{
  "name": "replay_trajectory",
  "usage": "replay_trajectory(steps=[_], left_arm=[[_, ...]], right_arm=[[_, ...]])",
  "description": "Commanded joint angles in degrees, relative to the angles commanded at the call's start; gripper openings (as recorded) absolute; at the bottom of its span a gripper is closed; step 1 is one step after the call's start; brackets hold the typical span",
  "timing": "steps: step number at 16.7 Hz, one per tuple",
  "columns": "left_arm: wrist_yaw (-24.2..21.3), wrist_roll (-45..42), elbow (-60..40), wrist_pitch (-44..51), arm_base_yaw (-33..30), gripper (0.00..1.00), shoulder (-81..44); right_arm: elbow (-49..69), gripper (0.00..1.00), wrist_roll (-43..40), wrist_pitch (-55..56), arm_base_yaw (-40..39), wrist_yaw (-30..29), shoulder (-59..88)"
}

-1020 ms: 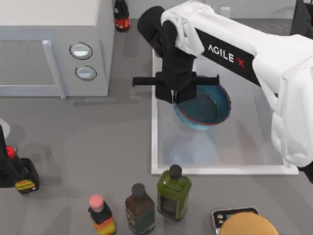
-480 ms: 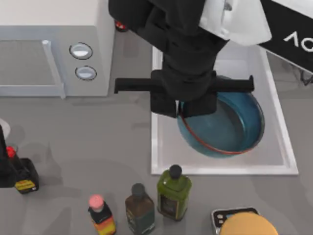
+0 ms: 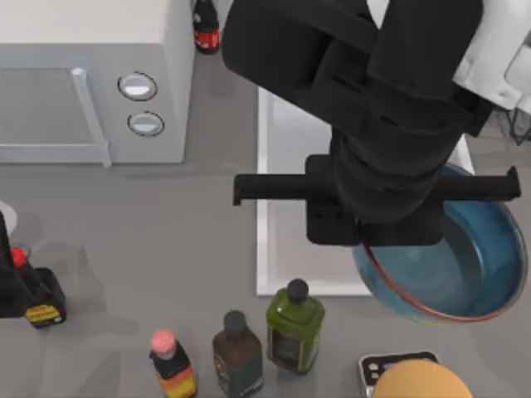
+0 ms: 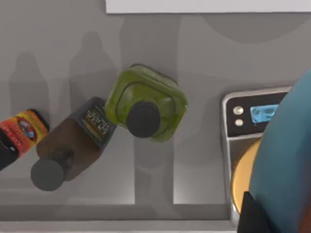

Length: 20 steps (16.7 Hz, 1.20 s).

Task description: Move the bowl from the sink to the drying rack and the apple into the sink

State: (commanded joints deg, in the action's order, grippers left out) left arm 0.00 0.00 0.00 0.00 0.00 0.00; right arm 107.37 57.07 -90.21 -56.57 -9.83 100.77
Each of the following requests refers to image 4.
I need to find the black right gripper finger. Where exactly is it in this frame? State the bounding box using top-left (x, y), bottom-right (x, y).
top-left (236, 191), bottom-right (263, 233)

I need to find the grey scale with yellow plate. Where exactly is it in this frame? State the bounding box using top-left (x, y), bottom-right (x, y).
top-left (221, 85), bottom-right (294, 230)

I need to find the green bottle with black cap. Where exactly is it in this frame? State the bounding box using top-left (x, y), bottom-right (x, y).
top-left (104, 63), bottom-right (189, 145)

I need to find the brown bottle with grey cap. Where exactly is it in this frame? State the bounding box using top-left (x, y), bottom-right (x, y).
top-left (30, 96), bottom-right (118, 192)

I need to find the black bottle with orange label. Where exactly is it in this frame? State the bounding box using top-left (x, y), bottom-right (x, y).
top-left (0, 108), bottom-right (51, 172)

